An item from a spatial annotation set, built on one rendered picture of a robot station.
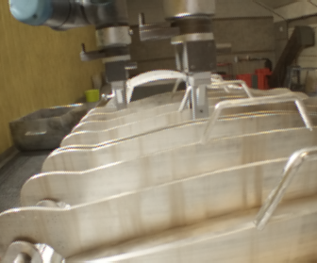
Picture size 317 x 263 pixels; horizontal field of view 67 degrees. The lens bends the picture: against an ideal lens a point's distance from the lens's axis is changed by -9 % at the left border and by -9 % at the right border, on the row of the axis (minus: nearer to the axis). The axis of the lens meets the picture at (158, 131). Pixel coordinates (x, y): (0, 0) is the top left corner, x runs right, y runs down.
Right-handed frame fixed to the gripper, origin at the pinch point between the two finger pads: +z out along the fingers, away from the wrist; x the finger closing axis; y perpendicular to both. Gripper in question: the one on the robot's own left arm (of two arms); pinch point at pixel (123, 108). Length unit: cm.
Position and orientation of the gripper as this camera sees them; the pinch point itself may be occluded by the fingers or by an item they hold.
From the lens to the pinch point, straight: 73.2
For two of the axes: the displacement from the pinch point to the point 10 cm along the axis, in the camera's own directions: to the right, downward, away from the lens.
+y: 9.9, -1.2, 0.3
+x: -0.6, -2.7, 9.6
